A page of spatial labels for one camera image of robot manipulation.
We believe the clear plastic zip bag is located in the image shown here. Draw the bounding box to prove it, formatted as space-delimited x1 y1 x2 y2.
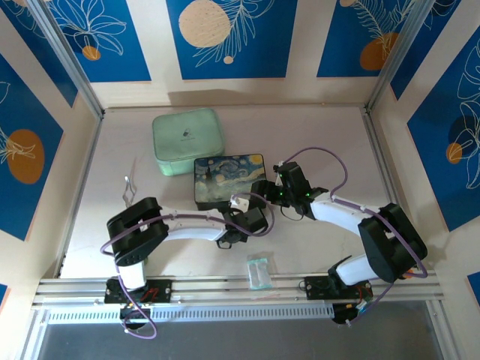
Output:
245 250 281 301

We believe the teal edged foil packet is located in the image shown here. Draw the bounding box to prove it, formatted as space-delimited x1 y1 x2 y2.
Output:
247 257 273 290

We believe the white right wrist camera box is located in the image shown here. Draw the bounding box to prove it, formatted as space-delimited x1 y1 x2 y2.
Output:
274 161 290 187

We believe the starry night painted box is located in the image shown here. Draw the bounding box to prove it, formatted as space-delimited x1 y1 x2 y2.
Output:
193 152 269 212

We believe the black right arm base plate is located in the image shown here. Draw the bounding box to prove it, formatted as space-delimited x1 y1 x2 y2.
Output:
304 275 374 301

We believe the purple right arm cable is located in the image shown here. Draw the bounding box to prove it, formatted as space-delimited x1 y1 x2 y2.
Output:
283 146 428 327

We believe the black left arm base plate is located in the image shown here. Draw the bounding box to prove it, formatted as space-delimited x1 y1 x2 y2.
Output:
103 277 174 304

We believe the blue floral wall panel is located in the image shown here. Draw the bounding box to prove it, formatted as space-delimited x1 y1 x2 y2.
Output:
406 37 480 233
0 54 65 242
44 0 152 83
0 0 80 109
389 0 480 101
166 0 299 80
316 0 416 79

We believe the white slotted cable duct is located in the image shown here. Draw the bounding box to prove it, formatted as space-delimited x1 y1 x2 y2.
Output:
44 303 335 324

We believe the mint green zip case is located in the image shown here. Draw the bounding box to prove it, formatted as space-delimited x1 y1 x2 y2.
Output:
151 107 226 177

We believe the aluminium mounting rail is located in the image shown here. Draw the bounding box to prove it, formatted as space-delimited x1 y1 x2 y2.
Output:
31 271 446 311

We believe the aluminium table side rail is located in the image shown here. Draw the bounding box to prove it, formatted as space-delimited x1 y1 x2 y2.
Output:
55 112 104 278
361 108 425 271

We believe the aluminium frame post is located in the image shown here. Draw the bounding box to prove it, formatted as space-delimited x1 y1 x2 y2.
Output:
28 0 105 118
365 0 438 110

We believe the thin metal wire tool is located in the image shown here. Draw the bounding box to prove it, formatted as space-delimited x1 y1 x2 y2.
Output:
121 155 140 208

